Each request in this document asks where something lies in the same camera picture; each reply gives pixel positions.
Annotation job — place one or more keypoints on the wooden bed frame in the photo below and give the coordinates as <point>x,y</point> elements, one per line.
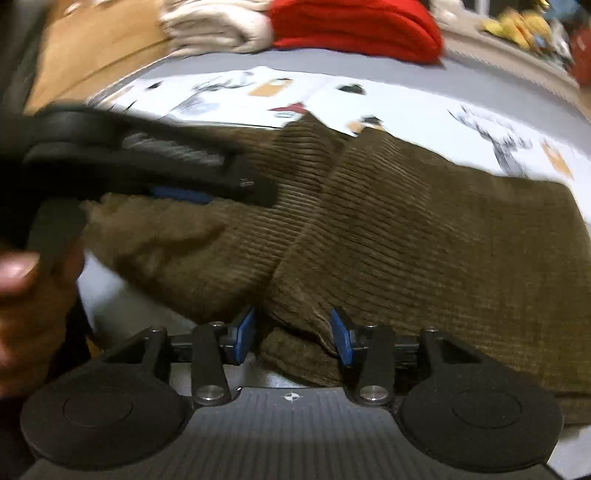
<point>92,60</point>

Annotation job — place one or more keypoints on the grey bed cover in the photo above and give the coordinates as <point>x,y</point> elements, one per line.
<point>461,78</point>

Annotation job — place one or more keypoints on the folded cream fleece blanket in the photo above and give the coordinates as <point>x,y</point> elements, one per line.
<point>217,25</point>

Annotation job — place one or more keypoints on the folded red blanket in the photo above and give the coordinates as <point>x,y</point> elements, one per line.
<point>355,27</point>

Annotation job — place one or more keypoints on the yellow plush toy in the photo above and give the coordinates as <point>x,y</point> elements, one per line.
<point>501,25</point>
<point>535,25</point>

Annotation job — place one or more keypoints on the printed white sheet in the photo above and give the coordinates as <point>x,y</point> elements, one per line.
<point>415,115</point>

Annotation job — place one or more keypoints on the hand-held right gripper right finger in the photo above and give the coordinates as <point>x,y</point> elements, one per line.
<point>342,339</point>

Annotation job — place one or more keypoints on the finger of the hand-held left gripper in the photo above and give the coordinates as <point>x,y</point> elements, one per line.
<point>240,187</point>

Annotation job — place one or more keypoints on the dark red cushion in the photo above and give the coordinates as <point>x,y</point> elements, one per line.
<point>582,55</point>

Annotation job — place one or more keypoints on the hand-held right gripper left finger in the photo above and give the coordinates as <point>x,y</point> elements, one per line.
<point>244,337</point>

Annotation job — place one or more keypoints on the person's left hand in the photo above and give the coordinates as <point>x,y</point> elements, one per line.
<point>32,323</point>

